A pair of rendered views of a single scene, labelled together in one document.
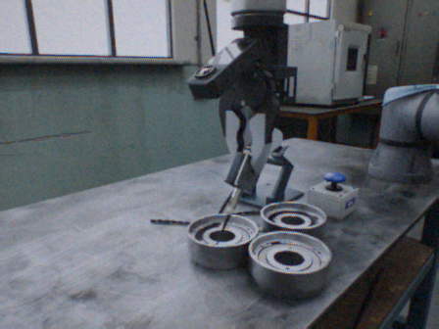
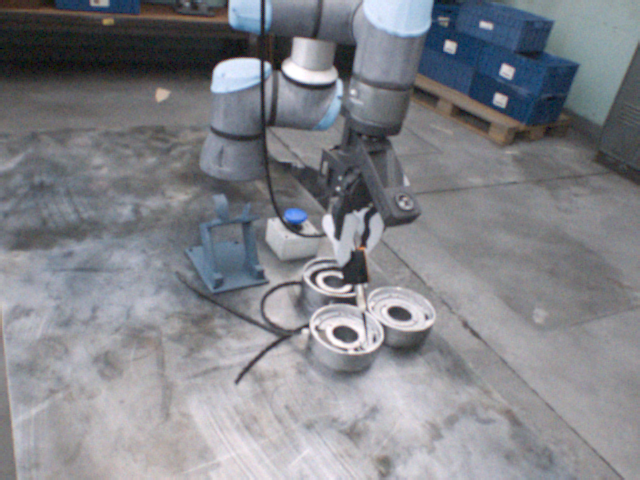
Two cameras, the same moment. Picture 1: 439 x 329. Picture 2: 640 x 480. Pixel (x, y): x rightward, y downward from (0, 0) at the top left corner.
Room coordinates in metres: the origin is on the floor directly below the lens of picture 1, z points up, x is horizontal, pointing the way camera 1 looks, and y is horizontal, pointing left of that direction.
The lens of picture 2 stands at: (0.37, 0.64, 1.36)
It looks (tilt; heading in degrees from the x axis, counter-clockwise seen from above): 31 degrees down; 282
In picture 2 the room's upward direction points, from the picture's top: 10 degrees clockwise
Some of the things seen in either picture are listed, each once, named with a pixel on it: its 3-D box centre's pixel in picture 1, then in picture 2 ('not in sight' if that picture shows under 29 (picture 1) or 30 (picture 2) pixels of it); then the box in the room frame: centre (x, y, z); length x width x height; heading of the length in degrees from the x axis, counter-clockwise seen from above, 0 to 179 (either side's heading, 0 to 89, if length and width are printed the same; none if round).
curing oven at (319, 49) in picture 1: (324, 66); not in sight; (2.96, -0.90, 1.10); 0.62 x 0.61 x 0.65; 135
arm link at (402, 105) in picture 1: (411, 112); (243, 94); (0.83, -0.47, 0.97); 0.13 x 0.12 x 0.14; 26
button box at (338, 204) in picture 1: (334, 198); (291, 235); (0.61, -0.22, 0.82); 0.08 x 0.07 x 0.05; 135
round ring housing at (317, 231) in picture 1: (292, 225); (333, 285); (0.50, -0.12, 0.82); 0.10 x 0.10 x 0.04
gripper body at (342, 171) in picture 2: (260, 65); (362, 158); (0.49, -0.06, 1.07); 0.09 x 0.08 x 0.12; 138
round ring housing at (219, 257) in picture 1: (221, 241); (344, 338); (0.45, 0.00, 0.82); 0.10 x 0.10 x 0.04
